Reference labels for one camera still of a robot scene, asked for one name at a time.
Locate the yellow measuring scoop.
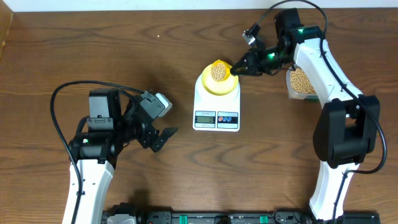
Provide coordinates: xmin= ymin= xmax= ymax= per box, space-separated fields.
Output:
xmin=211 ymin=60 xmax=231 ymax=82

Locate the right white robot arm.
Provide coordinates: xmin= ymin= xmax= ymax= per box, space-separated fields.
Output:
xmin=230 ymin=8 xmax=387 ymax=223

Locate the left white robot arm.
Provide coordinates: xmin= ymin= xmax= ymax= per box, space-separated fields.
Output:
xmin=63 ymin=88 xmax=178 ymax=223

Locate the yellow bowl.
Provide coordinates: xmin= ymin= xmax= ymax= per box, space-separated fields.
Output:
xmin=200 ymin=64 xmax=239 ymax=96

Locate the white digital kitchen scale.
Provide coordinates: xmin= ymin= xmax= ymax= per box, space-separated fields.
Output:
xmin=192 ymin=74 xmax=241 ymax=132

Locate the clear container of soybeans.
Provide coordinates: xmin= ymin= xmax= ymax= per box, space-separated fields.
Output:
xmin=286 ymin=64 xmax=318 ymax=100

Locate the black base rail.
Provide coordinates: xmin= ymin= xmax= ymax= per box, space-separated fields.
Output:
xmin=102 ymin=202 xmax=381 ymax=224

